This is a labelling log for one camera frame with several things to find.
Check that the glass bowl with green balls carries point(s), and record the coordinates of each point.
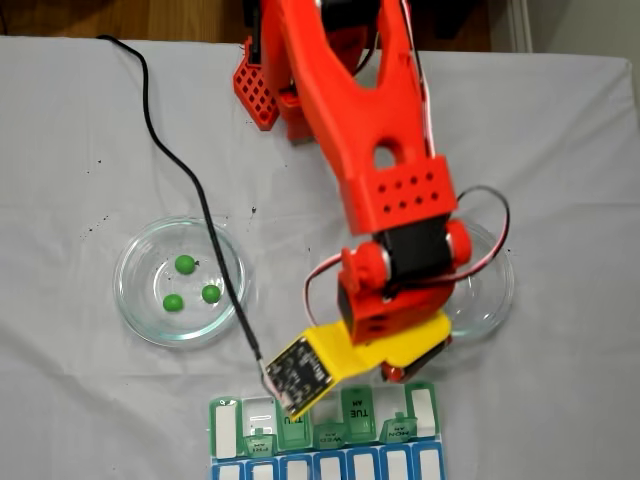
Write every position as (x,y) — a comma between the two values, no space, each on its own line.
(145,320)

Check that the white tablecloth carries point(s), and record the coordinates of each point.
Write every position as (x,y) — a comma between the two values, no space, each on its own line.
(550,400)

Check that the camera board on yellow mount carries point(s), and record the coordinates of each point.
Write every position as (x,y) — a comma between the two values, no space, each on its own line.
(297,377)

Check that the weekly pill organizer box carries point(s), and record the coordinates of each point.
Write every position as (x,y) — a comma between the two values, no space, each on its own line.
(360,460)

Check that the green ball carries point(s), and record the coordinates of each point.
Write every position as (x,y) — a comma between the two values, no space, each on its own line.
(173,302)
(211,293)
(184,264)

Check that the glass bowl for red balls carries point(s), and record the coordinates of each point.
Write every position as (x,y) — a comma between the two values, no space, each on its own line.
(492,300)

